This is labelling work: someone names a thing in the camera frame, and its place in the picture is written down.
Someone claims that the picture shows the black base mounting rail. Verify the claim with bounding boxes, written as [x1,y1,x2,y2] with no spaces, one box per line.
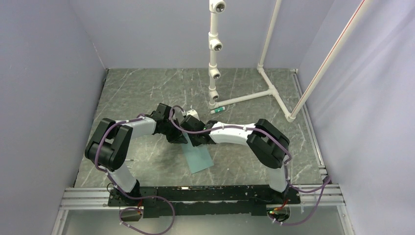
[108,185,300,218]

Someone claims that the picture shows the aluminium frame rail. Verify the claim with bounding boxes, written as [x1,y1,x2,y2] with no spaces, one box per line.
[52,184,355,235]

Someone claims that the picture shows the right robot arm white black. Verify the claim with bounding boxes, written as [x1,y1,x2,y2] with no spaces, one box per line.
[180,115,290,203]

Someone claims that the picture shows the white pvc pipe frame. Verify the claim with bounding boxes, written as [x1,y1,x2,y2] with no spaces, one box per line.
[207,0,373,122]

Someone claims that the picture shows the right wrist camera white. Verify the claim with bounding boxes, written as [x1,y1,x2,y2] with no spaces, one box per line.
[184,109,200,121]

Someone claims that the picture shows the green white glue stick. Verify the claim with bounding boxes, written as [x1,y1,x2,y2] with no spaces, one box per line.
[210,106,226,114]

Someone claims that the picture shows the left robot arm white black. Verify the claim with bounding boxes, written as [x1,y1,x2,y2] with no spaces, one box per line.
[85,103,187,206]

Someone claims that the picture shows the teal paper envelope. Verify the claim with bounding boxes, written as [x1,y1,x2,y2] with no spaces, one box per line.
[182,133,214,174]

